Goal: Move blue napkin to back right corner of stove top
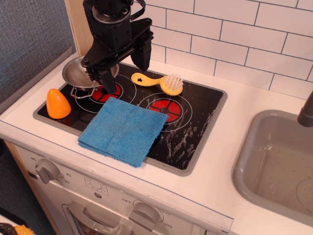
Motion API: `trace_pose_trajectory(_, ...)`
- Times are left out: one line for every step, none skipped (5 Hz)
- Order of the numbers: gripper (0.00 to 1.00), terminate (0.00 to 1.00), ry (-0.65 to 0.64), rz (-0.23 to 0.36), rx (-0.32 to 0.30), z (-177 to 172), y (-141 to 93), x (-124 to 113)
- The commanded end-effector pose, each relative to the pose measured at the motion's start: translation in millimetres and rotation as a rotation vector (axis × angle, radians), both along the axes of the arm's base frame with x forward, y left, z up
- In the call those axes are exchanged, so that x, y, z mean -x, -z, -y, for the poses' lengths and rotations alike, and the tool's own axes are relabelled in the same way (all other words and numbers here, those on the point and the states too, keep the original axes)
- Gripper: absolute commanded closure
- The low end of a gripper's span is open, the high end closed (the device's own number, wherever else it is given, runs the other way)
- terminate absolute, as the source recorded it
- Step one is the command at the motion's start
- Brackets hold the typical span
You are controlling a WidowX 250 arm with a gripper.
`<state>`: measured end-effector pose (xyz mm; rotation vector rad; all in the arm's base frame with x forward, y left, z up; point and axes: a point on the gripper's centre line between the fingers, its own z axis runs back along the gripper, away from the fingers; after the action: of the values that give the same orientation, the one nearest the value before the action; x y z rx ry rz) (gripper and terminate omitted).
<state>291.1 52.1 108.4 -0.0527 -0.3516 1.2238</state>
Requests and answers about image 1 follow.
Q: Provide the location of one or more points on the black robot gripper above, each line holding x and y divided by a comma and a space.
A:
117, 33

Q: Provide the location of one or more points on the blue cloth napkin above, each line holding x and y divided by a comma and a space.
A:
123, 131

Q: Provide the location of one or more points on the black toy stove top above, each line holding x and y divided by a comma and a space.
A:
191, 117

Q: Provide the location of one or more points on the yellow dish brush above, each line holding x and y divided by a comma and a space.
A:
171, 84

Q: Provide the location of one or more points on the small steel pan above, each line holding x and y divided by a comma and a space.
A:
76, 75

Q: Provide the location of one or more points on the orange plastic cone toy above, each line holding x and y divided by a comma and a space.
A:
57, 105

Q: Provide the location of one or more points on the grey timer knob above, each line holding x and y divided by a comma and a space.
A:
46, 170

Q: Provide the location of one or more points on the grey oven knob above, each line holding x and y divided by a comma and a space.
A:
144, 216

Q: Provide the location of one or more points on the grey plastic sink basin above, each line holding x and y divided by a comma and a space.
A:
274, 169

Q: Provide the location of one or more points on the grey faucet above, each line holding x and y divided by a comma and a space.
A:
305, 117

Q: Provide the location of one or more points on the orange black object bottom left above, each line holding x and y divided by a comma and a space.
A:
8, 229

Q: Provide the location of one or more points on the wooden side post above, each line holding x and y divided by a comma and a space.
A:
82, 36

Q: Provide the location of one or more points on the grey oven door handle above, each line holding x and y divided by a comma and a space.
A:
97, 221

